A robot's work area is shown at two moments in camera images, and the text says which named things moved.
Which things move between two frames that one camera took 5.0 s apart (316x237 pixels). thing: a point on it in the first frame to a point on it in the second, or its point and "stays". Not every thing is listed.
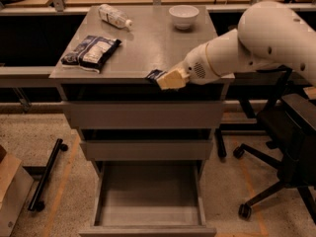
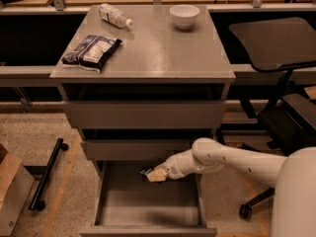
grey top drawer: x=145 y=115 stays
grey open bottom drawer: x=149 y=198 stays
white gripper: x=197 y=64 to x=172 y=170
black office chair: x=289 y=121 stays
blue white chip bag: x=92 y=53 stays
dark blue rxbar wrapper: x=155 y=74 to x=144 y=172
